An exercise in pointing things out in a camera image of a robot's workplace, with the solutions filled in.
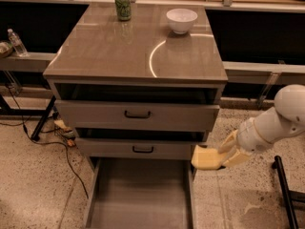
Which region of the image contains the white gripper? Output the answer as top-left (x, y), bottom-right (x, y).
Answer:
top-left (218, 117), bottom-right (273, 168)

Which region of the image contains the yellow sponge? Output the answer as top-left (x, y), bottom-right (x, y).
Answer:
top-left (191, 145), bottom-right (227, 170)

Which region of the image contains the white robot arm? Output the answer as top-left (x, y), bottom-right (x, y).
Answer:
top-left (217, 85), bottom-right (305, 167)

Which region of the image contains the grey drawer cabinet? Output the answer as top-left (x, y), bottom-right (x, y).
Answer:
top-left (43, 2), bottom-right (229, 177)

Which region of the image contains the grey bottom drawer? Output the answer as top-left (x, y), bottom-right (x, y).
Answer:
top-left (83, 158), bottom-right (196, 229)

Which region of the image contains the grey drawer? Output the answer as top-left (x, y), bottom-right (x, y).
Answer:
top-left (76, 137), bottom-right (196, 160)
top-left (55, 100), bottom-right (219, 132)
top-left (83, 158), bottom-right (196, 229)

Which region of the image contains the grey top drawer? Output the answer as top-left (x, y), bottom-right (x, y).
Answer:
top-left (55, 100), bottom-right (219, 132)

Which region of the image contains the grey middle drawer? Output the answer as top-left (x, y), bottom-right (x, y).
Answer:
top-left (76, 137), bottom-right (196, 160)

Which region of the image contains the black metal stand leg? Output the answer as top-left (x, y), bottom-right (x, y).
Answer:
top-left (272, 156), bottom-right (305, 229)

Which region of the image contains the white bowl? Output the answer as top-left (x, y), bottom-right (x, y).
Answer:
top-left (166, 9), bottom-right (198, 34)

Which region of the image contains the power strip on floor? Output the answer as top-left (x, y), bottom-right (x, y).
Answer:
top-left (54, 119), bottom-right (75, 147)

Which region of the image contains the green soda can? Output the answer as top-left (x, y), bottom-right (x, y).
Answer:
top-left (114, 0), bottom-right (132, 21)

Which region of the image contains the black table leg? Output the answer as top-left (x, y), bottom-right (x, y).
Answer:
top-left (30, 96), bottom-right (56, 141)

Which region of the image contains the grey side shelf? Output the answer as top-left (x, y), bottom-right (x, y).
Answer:
top-left (0, 52), bottom-right (55, 73)

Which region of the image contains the clear plastic water bottle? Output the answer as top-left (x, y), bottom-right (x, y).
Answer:
top-left (8, 29), bottom-right (28, 56)

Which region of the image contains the brown bowl on shelf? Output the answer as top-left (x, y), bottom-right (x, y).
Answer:
top-left (0, 41), bottom-right (13, 58)

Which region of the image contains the black floor cable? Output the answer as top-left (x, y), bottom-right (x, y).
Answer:
top-left (0, 85), bottom-right (90, 199)

